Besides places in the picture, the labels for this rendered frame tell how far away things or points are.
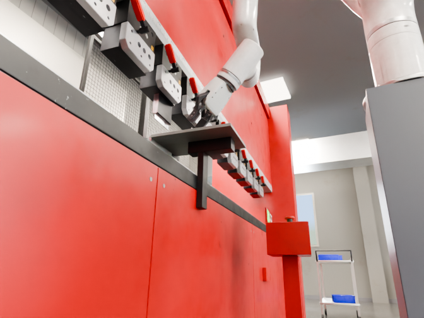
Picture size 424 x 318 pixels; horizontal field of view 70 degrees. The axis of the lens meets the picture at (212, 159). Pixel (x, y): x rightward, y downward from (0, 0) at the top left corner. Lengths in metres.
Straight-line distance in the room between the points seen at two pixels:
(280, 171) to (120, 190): 2.66
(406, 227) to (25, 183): 0.65
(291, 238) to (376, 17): 0.76
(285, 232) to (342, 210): 7.07
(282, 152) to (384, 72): 2.42
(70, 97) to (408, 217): 0.64
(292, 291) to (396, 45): 0.89
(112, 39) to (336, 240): 7.64
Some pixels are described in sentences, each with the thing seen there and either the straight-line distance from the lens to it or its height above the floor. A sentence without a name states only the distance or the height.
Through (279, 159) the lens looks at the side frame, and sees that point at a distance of 3.20.
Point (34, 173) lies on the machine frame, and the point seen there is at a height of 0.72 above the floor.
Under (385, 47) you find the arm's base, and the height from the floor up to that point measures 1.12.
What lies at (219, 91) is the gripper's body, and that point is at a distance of 1.00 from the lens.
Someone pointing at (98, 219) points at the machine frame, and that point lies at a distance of 0.55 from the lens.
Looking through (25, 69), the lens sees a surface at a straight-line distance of 0.49.
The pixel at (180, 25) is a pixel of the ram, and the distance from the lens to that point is 1.35.
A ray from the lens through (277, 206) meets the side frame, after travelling 3.08.
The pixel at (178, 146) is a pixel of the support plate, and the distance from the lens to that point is 1.03.
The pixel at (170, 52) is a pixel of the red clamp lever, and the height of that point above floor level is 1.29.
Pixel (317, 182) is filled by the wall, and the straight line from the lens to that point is 8.47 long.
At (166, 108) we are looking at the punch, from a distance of 1.12.
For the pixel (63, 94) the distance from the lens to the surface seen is 0.53.
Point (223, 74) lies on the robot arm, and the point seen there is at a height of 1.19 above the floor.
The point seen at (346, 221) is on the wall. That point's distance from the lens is 8.23.
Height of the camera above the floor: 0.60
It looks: 20 degrees up
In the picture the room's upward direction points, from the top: 1 degrees clockwise
